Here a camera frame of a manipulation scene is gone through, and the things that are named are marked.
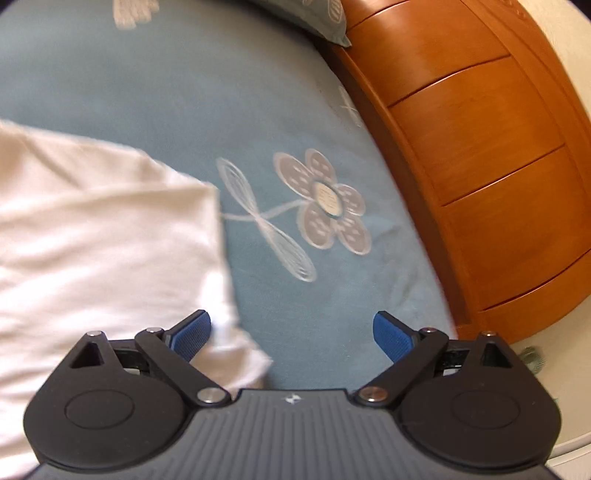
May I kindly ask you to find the white printed long-sleeve shirt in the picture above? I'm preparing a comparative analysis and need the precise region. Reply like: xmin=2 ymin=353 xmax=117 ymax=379
xmin=0 ymin=119 xmax=273 ymax=480

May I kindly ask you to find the teal printed pillow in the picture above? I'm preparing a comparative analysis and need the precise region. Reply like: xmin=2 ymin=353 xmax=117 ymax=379
xmin=240 ymin=0 xmax=352 ymax=48

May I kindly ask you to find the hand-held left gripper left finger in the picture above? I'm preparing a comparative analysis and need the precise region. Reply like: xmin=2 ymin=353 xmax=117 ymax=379
xmin=69 ymin=310 xmax=232 ymax=407

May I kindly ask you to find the small grey object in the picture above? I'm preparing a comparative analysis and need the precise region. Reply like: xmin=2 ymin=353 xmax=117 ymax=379
xmin=521 ymin=346 xmax=546 ymax=376

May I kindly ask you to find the wooden headboard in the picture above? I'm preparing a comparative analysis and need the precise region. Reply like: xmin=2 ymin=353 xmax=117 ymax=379
xmin=323 ymin=0 xmax=591 ymax=344

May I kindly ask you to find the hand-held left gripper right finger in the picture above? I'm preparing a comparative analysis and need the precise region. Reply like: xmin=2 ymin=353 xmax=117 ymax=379
xmin=355 ymin=311 xmax=514 ymax=409

